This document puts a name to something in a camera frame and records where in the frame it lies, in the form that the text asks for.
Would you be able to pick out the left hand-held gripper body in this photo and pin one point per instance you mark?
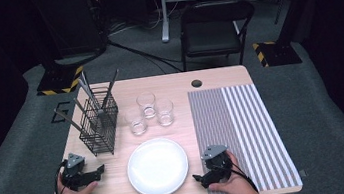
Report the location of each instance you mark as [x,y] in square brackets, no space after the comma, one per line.
[74,177]

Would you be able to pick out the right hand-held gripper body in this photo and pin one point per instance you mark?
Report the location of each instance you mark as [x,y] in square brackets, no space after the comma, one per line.
[218,166]

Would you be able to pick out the clear drinking glass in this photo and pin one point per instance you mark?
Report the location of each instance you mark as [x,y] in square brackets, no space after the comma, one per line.
[147,105]
[165,113]
[136,123]

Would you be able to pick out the person's right hand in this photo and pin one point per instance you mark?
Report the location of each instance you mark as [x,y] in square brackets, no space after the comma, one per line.
[235,186]

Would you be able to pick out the striped grey placemat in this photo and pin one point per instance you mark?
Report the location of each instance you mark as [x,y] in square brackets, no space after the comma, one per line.
[230,119]

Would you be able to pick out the dark grey utensil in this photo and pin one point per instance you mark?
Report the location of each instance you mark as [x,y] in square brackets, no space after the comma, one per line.
[112,86]

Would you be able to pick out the grey tape piece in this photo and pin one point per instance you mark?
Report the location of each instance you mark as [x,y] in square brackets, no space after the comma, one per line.
[302,173]

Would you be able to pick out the thin silver utensil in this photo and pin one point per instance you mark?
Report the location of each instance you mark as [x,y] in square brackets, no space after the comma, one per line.
[85,80]

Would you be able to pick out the black striped stand base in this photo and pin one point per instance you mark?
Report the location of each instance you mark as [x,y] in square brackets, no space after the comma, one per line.
[280,54]
[57,80]

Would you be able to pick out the black folding chair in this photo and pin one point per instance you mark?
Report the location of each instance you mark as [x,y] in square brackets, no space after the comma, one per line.
[209,35]

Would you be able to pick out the black cabinet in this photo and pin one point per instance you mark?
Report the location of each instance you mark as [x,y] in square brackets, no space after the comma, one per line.
[72,22]

